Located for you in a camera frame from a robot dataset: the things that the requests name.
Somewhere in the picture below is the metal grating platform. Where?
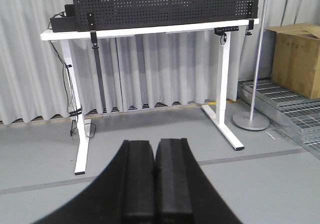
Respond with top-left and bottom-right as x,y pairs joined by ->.
237,78 -> 320,160

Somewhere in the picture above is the black box on desk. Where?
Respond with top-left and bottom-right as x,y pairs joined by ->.
48,4 -> 78,32

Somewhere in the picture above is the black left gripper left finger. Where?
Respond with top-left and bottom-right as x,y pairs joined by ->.
37,140 -> 155,224

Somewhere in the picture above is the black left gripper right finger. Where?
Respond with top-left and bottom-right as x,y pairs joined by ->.
155,138 -> 241,224

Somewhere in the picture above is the brown cardboard box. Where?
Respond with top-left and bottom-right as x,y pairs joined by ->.
266,23 -> 320,99

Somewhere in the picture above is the silver floor stand pole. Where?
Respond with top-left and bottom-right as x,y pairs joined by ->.
232,0 -> 270,131

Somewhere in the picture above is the black pegboard clamp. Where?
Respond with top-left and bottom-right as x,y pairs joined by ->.
245,3 -> 254,36
87,12 -> 98,48

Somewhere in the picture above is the black right pegboard clamp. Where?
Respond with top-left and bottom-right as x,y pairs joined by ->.
245,3 -> 254,36

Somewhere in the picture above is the white standing desk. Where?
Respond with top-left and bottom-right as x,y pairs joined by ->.
40,17 -> 260,176

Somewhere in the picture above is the black cable bundle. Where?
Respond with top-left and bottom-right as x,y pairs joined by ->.
48,40 -> 97,139

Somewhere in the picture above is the grey curtain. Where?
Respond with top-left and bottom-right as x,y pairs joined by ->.
0,0 -> 320,125

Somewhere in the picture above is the black left pegboard clamp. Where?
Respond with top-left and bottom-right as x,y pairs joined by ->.
87,12 -> 98,48

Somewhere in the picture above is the black perforated pegboard panel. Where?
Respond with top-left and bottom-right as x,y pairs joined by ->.
73,0 -> 259,31

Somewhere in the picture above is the black desk control panel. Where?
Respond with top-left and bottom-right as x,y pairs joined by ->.
214,26 -> 239,36

